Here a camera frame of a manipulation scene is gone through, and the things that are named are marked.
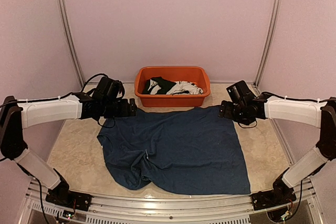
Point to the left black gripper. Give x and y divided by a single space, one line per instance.
132 108

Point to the aluminium corner post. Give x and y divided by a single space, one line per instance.
70 41
268 42

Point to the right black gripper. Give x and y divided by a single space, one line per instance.
225 110

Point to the orange plastic tub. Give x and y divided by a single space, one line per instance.
196 75

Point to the black and white garment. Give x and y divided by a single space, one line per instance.
160 86

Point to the left aluminium corner post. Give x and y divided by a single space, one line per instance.
70 41

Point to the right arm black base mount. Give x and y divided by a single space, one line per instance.
268 199

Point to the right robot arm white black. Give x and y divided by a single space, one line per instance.
245 108

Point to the right aluminium corner post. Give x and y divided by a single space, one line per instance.
268 42

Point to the dark blue t-shirt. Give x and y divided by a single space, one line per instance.
191 152

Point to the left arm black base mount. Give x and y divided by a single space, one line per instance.
73 200

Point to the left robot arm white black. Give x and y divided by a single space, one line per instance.
106 101

